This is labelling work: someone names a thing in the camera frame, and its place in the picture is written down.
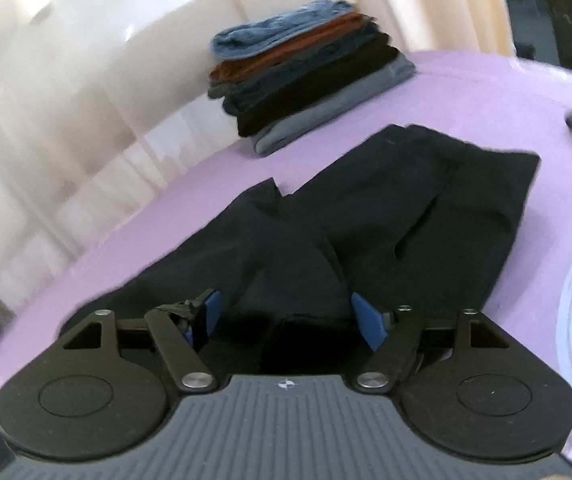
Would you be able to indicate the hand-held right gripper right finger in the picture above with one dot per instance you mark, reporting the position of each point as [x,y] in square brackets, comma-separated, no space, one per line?
[371,320]

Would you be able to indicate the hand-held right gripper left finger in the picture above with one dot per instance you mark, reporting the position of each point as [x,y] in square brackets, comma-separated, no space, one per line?
[209,315]

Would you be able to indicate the black pants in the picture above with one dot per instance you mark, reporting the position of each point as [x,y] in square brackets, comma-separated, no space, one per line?
[391,210]
[316,92]

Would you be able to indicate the folded grey pants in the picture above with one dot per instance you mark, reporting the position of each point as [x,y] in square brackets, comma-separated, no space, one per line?
[326,110]

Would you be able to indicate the folded black pants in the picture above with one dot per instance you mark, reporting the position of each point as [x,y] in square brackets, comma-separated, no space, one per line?
[316,92]

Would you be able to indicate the folded dark teal pants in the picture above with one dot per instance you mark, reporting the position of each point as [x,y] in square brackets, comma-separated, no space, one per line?
[276,82]

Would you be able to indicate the folded brown pants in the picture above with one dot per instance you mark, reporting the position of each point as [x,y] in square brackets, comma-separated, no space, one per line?
[286,57]

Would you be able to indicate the folded blue denim pants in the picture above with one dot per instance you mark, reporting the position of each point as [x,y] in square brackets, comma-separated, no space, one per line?
[266,35]

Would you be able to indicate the white sheer curtain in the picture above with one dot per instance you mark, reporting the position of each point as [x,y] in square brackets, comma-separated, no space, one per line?
[65,85]

